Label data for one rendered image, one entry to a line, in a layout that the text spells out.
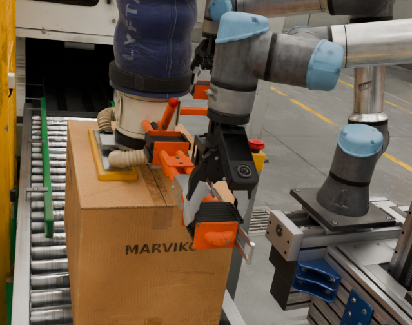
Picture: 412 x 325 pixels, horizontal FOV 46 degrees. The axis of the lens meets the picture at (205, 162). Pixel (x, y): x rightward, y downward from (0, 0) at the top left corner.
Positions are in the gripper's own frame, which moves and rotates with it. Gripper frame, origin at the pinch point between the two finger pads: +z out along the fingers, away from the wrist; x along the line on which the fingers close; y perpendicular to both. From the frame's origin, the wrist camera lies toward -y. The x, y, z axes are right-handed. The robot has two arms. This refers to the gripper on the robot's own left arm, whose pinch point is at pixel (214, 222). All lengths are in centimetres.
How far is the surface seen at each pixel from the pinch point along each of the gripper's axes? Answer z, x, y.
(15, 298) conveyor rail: 62, 36, 60
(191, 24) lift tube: -27, -7, 53
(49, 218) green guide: 57, 25, 101
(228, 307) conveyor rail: 62, -31, 47
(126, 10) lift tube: -28, 9, 54
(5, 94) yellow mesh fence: 23, 43, 149
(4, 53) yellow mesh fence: 6, 43, 149
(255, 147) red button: 19, -46, 82
